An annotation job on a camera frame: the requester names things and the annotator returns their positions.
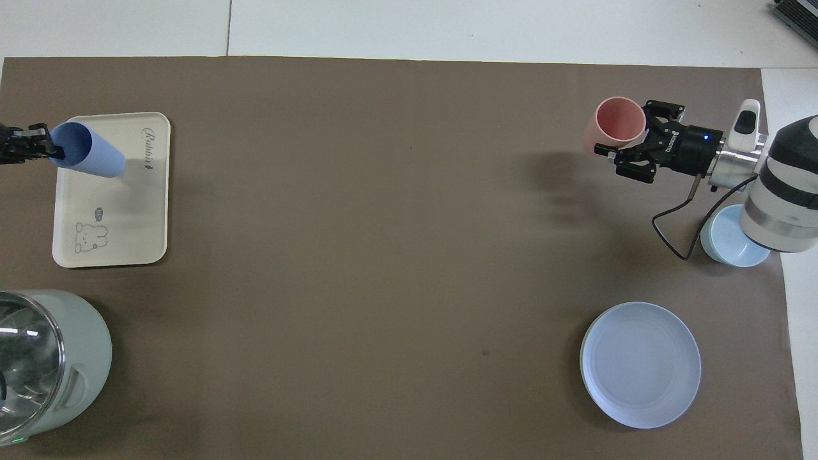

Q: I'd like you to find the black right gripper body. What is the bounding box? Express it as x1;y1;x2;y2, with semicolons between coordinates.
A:
661;125;725;178

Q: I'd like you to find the mint green cooking pot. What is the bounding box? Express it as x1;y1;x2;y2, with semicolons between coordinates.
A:
0;289;113;446

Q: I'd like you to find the blue round plate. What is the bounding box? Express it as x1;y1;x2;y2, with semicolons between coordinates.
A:
580;302;702;429

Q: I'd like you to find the blue plastic cup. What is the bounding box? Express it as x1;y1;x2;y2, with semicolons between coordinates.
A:
49;121;127;178

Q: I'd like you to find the dark ribbed device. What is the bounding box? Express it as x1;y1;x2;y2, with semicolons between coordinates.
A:
770;0;818;33

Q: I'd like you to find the cream tray with bear print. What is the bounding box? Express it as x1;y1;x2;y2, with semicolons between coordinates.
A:
52;112;172;269

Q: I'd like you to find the glass pot lid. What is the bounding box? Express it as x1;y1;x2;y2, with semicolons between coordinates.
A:
0;300;66;435

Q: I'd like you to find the pink plastic cup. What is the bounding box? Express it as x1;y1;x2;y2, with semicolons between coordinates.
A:
583;96;647;156

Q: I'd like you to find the light blue bowl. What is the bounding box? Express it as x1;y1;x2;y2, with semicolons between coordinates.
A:
700;204;771;268

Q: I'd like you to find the brown table mat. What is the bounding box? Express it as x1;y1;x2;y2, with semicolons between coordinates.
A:
0;56;805;460

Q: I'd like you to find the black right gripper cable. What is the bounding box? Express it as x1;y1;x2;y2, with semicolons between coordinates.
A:
652;176;758;261

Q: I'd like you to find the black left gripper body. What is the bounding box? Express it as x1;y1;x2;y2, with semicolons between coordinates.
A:
0;126;21;165

